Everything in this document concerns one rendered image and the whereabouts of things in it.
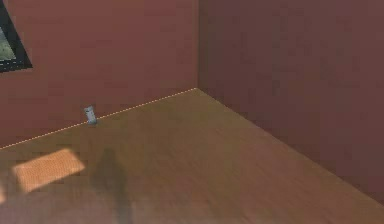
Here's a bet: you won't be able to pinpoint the black framed window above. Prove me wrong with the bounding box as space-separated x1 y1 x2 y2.
0 0 34 73

